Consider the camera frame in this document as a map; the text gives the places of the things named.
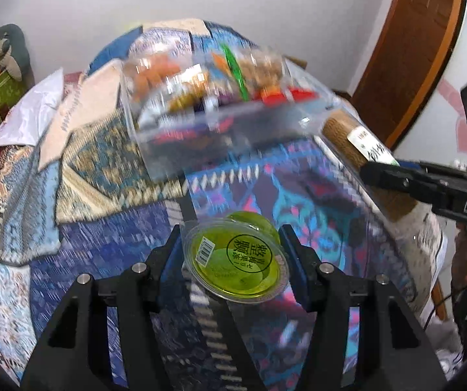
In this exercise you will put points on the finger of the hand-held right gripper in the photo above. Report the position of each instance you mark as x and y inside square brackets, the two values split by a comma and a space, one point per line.
[400, 183]

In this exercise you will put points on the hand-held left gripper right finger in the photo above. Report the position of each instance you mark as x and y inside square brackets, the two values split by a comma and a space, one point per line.
[294, 269]

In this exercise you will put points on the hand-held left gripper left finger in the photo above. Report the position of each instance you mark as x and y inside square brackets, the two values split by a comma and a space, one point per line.
[172, 260]

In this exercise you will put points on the green jelly cup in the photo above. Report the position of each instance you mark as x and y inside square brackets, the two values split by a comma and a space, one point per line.
[233, 269]

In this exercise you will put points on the brown snack packet white label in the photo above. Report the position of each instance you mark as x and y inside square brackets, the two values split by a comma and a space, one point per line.
[339, 134]

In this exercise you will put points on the clear plastic container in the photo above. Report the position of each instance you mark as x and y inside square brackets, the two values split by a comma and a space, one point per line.
[217, 130]

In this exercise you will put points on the red snack bag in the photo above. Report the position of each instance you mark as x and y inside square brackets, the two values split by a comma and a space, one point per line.
[286, 97]

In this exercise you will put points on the yellow bumpy snack packet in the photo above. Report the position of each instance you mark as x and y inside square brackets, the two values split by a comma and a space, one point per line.
[186, 91]

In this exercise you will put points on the clear bread packet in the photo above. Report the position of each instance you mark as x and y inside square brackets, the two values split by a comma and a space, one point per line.
[264, 67]

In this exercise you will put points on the orange snack packet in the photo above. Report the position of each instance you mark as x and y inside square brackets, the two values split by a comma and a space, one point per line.
[152, 73]

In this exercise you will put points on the green stick packet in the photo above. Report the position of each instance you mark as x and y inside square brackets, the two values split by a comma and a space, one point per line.
[233, 73]

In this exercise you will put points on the person's right hand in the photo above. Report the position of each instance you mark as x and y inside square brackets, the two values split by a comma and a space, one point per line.
[463, 260]

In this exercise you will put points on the patchwork blanket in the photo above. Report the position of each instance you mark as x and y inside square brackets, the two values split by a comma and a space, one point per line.
[95, 211]

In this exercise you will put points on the brown wooden door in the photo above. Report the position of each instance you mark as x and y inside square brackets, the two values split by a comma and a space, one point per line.
[412, 49]

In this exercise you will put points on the white pillow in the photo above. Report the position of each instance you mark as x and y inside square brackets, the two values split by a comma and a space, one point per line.
[34, 110]

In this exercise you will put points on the grey plush toy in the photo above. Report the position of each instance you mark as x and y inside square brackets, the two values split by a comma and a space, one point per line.
[1, 49]

